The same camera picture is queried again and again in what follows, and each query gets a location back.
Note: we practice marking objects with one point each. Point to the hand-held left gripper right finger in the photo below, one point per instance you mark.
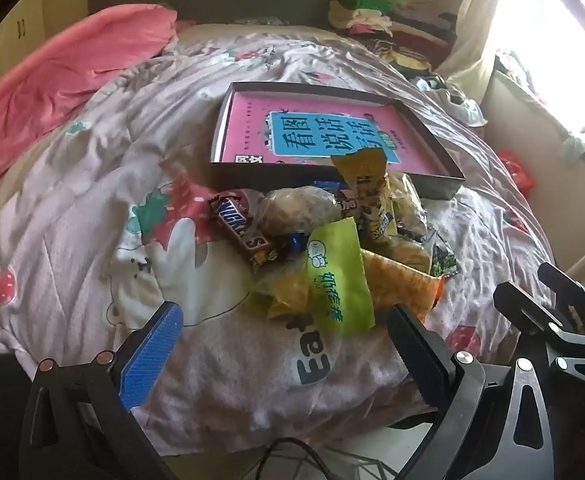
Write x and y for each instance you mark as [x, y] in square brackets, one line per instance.
[417, 355]

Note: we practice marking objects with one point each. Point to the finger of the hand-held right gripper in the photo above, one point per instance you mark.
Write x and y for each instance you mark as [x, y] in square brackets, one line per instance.
[532, 310]
[572, 292]

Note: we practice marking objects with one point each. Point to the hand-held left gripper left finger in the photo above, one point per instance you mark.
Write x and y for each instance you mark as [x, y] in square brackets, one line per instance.
[152, 355]

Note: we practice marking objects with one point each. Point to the orange cracker packet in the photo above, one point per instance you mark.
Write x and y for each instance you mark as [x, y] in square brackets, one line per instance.
[402, 275]

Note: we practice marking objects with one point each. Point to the dark green snack packet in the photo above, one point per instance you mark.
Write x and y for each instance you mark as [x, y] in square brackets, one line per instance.
[442, 260]

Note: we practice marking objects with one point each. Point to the clear pale pastry packet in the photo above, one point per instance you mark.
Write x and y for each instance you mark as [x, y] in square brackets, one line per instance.
[407, 205]

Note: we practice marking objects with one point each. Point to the brown chocolate bar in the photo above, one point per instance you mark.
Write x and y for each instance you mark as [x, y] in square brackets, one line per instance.
[237, 230]

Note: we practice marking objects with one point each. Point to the yellow cartoon snack packet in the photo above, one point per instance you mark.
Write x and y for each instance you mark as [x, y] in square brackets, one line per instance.
[367, 195]

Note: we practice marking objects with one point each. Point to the dark brown candy packet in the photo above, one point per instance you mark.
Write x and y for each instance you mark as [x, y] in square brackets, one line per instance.
[290, 245]

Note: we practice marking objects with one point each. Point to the clear brown pastry packet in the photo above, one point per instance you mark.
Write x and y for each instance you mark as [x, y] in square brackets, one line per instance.
[292, 210]

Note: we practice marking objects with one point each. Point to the shallow dark cardboard box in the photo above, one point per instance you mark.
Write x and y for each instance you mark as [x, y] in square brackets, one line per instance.
[252, 177]

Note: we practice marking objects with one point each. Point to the red plastic bag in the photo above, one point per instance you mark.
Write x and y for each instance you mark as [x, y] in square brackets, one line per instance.
[515, 170]

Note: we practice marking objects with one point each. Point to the white plastic bag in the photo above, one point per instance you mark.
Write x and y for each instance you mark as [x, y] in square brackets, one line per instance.
[465, 110]

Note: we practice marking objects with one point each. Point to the pink book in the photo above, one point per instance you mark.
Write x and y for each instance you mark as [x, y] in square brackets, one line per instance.
[247, 125]

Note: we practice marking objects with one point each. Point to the bright window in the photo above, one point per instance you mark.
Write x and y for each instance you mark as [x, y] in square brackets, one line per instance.
[562, 20]

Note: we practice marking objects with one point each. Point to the cream curtain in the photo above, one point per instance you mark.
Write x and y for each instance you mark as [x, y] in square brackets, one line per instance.
[472, 20]

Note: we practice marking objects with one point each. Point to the pink quilt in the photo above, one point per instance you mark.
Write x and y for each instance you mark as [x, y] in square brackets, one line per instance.
[62, 75]

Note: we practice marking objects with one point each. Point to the pile of folded clothes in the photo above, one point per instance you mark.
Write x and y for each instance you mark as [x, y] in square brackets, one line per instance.
[372, 10]

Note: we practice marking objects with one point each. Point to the blue patterned cloth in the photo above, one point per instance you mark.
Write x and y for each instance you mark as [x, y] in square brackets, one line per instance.
[252, 21]

